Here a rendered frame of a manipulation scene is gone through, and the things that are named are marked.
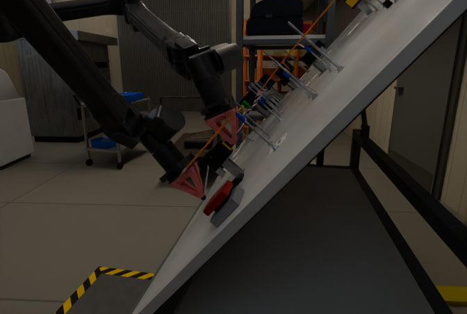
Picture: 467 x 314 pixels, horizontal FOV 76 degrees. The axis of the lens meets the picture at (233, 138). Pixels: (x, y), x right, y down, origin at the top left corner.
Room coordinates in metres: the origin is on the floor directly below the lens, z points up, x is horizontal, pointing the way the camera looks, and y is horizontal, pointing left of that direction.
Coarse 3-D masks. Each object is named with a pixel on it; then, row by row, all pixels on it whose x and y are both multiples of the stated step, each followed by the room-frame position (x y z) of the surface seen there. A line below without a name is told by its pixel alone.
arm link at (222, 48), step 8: (176, 40) 0.71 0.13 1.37; (184, 40) 0.71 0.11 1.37; (184, 48) 0.68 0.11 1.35; (192, 48) 0.69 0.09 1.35; (200, 48) 0.71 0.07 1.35; (208, 48) 0.72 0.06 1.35; (216, 48) 0.72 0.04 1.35; (224, 48) 0.70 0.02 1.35; (232, 48) 0.70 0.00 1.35; (184, 56) 0.69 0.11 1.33; (224, 56) 0.68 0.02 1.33; (232, 56) 0.69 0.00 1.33; (240, 56) 0.70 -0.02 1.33; (224, 64) 0.68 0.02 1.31; (232, 64) 0.69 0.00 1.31; (240, 64) 0.71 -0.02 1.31; (224, 72) 0.69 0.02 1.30
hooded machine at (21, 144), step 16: (0, 80) 3.88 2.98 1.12; (0, 96) 3.83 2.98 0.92; (16, 96) 4.11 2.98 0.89; (0, 112) 3.73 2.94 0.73; (16, 112) 4.01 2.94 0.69; (0, 128) 3.68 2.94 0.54; (16, 128) 3.95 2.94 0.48; (0, 144) 3.63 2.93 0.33; (16, 144) 3.90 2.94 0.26; (32, 144) 4.21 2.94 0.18; (0, 160) 3.58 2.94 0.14; (16, 160) 3.90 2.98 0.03
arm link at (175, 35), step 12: (132, 0) 0.95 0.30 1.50; (132, 12) 0.92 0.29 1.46; (144, 12) 0.92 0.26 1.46; (132, 24) 0.96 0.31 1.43; (144, 24) 0.85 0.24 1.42; (156, 24) 0.83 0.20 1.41; (156, 36) 0.78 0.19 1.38; (168, 36) 0.75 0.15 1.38; (180, 36) 0.74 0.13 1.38; (168, 48) 0.72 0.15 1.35; (168, 60) 0.75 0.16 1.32; (180, 60) 0.70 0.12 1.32; (180, 72) 0.72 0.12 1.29
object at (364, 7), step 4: (344, 0) 0.98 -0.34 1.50; (360, 0) 0.97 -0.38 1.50; (356, 4) 0.97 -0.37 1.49; (360, 4) 1.00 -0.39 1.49; (364, 4) 1.00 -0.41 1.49; (352, 8) 0.98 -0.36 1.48; (360, 8) 0.99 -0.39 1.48; (364, 8) 1.00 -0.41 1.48; (368, 8) 0.99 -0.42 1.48; (364, 12) 0.99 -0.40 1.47; (368, 12) 1.00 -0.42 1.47; (368, 16) 0.98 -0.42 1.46
